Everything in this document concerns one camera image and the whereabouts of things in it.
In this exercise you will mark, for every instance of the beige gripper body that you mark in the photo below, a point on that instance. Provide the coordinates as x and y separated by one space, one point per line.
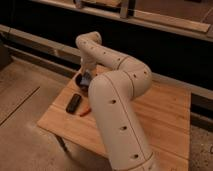
87 70

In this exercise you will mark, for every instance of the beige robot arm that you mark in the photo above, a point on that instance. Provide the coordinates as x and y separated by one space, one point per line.
110 95

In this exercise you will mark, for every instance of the black remote control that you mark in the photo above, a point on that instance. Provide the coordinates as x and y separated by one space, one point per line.
73 103

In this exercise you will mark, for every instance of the orange marker pen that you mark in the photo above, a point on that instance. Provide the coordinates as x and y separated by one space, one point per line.
86 112

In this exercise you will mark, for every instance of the wooden table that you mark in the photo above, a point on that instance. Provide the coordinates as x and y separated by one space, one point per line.
164 112

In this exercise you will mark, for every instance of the wooden plank on ledge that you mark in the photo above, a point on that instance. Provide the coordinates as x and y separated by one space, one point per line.
172 21

